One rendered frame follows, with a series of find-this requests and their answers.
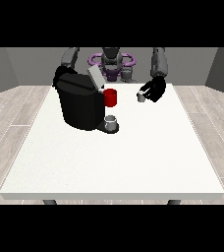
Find red pod holder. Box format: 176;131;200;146
103;88;118;108

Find grey robot trunk purple rings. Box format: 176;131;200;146
87;47;139;84

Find pale grey machine lid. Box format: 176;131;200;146
86;64;106;90

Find small grey cup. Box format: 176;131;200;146
104;114;118;131

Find black coffee machine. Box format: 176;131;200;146
55;72;120;135

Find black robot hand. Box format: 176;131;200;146
139;76;167;103
51;65;78;89

